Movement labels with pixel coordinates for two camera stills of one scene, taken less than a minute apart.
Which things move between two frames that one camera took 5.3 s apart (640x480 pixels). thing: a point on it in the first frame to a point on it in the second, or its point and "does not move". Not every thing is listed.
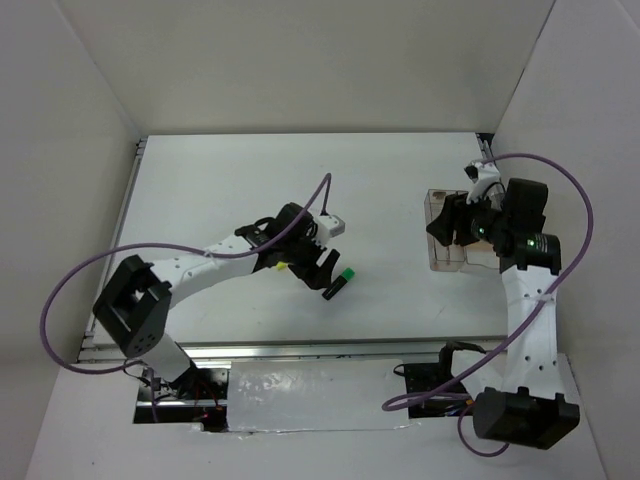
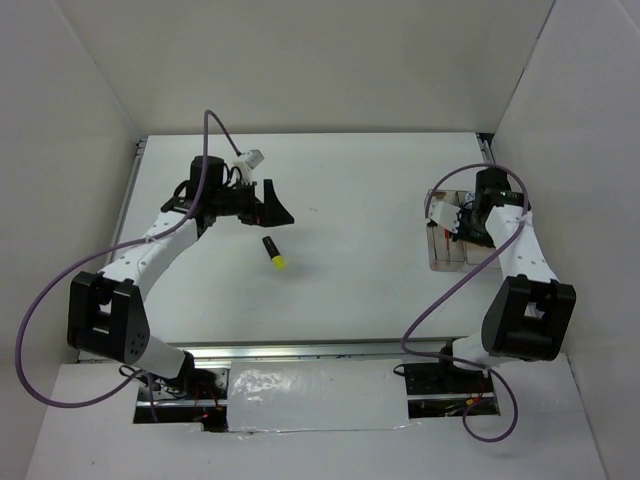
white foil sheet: (322, 395) does not move
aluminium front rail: (293, 350) does not move
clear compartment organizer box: (453, 258) does not move
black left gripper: (315, 277) to (270, 213)
